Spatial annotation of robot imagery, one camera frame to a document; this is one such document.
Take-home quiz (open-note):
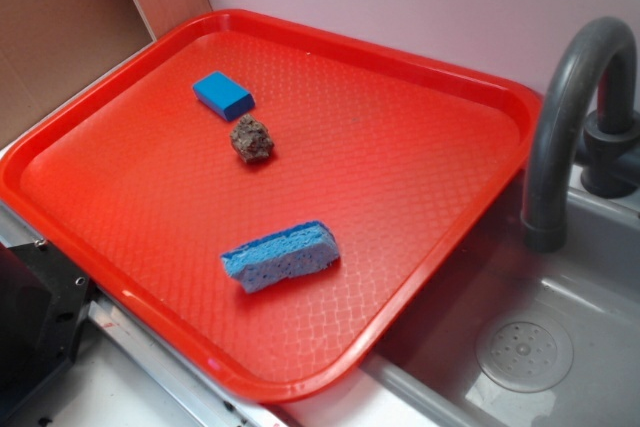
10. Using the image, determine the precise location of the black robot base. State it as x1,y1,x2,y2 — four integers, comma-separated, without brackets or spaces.
1,244,93,414

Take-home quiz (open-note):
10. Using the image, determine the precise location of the blue rectangular block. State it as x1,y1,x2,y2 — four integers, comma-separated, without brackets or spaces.
192,71,255,122

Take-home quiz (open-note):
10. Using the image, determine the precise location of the red plastic tray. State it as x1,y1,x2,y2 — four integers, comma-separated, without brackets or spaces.
1,10,541,404

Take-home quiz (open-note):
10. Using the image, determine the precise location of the blue sponge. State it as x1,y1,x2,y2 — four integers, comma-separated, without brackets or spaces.
221,221,340,294

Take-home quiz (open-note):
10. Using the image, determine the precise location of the brown rough rock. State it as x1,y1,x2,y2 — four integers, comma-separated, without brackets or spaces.
229,114,275,164

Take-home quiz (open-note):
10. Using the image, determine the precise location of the grey plastic sink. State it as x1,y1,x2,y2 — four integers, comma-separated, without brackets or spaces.
360,161,640,427

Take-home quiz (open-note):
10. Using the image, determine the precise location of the grey curved faucet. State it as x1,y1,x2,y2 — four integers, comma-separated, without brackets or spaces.
521,17,639,252

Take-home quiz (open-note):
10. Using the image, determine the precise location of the brown cardboard box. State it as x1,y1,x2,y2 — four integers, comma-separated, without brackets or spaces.
1,0,211,146

